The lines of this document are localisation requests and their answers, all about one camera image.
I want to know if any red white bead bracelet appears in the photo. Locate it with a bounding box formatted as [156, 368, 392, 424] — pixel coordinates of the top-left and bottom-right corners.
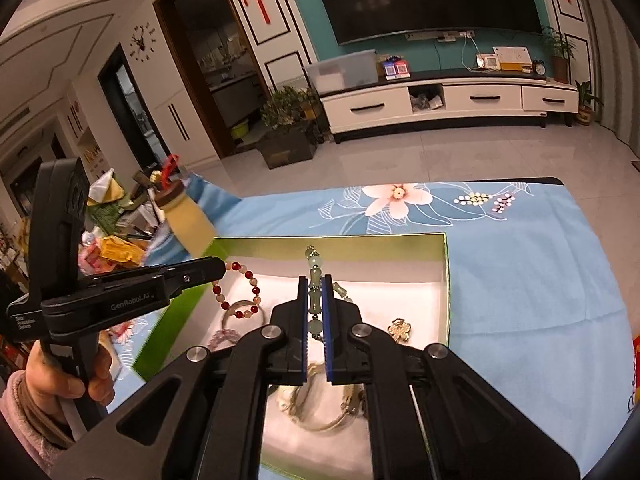
[211, 259, 264, 321]

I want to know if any white digital watch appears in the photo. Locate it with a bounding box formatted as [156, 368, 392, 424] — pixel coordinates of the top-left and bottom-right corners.
[277, 363, 364, 432]

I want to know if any gold clover brooch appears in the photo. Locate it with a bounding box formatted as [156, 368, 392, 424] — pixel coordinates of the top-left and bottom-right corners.
[387, 318, 412, 344]

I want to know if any green jade chain bracelet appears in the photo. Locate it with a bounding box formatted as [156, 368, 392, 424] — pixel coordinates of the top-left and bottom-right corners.
[304, 244, 354, 344]

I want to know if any silver bangle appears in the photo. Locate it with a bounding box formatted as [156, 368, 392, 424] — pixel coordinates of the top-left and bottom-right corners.
[220, 300, 267, 341]

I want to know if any left hand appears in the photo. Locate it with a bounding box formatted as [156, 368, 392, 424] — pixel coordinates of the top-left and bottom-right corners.
[25, 340, 115, 425]

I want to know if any yellow bottle brown lid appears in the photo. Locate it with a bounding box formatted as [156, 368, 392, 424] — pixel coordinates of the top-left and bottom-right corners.
[154, 154, 216, 258]

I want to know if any blue floral tablecloth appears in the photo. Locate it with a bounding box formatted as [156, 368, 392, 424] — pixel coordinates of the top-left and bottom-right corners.
[106, 171, 637, 480]

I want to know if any green cardboard box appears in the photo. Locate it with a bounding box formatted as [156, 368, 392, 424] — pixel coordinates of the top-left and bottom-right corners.
[132, 233, 450, 479]

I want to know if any potted green plant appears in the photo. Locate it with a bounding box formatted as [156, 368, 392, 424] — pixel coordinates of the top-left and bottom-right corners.
[257, 86, 323, 170]

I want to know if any clear storage bin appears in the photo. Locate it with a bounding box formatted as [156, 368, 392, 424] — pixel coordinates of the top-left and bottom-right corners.
[305, 50, 378, 96]

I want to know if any white tv cabinet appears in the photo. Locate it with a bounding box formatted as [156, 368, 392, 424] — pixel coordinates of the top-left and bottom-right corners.
[320, 70, 579, 140]

